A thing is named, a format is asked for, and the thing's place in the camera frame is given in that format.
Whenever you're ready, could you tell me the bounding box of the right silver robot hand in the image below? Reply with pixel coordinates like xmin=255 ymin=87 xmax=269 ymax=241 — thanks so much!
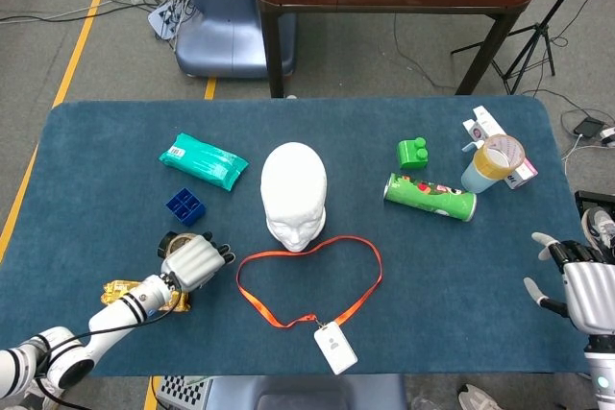
xmin=523 ymin=231 xmax=615 ymax=334

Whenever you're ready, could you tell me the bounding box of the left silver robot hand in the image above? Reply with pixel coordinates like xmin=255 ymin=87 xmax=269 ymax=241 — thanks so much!
xmin=160 ymin=230 xmax=236 ymax=294

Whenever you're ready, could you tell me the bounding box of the round brown jar black lid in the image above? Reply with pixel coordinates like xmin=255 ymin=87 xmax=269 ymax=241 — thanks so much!
xmin=156 ymin=230 xmax=198 ymax=260

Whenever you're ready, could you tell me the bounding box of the gold yellow biscuit packet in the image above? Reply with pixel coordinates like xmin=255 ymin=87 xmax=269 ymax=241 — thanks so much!
xmin=100 ymin=278 xmax=192 ymax=314

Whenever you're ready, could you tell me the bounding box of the orange lanyard with white badge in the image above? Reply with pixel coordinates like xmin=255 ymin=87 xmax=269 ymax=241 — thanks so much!
xmin=235 ymin=235 xmax=384 ymax=376

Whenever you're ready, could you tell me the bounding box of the white foam mannequin head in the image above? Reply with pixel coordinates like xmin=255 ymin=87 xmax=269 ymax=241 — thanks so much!
xmin=259 ymin=141 xmax=329 ymax=253

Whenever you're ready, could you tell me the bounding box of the blue plastic grid box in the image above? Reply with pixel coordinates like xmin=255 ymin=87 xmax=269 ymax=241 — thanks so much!
xmin=165 ymin=187 xmax=208 ymax=228

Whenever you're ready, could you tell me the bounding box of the grey black sneaker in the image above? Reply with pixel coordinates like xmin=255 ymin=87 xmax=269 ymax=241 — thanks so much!
xmin=579 ymin=206 xmax=615 ymax=265

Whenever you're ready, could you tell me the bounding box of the black crate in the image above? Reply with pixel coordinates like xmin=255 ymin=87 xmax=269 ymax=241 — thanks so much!
xmin=574 ymin=190 xmax=615 ymax=212

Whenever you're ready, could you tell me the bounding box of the teal wet wipes pack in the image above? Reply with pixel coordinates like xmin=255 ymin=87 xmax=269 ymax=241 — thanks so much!
xmin=159 ymin=133 xmax=250 ymax=192

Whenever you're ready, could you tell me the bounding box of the black white checkerboard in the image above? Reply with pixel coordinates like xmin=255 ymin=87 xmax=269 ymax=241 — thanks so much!
xmin=156 ymin=374 xmax=212 ymax=410

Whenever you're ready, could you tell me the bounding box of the dark blue table mat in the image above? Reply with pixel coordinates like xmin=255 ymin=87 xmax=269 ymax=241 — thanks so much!
xmin=0 ymin=95 xmax=590 ymax=379

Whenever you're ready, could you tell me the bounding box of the light grey sneaker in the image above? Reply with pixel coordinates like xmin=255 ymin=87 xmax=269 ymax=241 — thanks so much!
xmin=18 ymin=383 xmax=63 ymax=410
xmin=455 ymin=383 xmax=505 ymax=410

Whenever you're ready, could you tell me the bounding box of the light blue cup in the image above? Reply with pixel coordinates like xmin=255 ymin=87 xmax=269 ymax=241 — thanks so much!
xmin=460 ymin=148 xmax=505 ymax=195

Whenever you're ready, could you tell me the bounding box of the black phone on charger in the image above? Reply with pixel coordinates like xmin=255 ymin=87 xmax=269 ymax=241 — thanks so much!
xmin=574 ymin=117 xmax=605 ymax=138

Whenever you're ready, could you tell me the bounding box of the grey blue robot torso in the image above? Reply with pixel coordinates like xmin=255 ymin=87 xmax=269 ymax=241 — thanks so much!
xmin=206 ymin=374 xmax=409 ymax=410

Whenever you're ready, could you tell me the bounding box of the brown packing tape roll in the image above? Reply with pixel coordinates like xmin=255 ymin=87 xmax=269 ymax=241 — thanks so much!
xmin=473 ymin=133 xmax=528 ymax=176

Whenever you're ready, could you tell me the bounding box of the green chips can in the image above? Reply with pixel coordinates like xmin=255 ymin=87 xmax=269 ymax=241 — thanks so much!
xmin=382 ymin=172 xmax=479 ymax=224

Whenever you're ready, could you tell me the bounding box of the white pink carton box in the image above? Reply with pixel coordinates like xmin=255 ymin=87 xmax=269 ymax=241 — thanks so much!
xmin=461 ymin=106 xmax=539 ymax=190

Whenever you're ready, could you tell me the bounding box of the green toy building block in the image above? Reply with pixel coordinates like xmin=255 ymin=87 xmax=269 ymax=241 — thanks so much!
xmin=396 ymin=136 xmax=431 ymax=171

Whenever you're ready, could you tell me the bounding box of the blue grey machine base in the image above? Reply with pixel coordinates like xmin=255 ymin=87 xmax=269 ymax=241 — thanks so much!
xmin=175 ymin=0 xmax=295 ymax=80

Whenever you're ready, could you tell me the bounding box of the white power strip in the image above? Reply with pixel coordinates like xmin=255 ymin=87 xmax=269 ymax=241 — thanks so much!
xmin=147 ymin=0 xmax=193 ymax=41

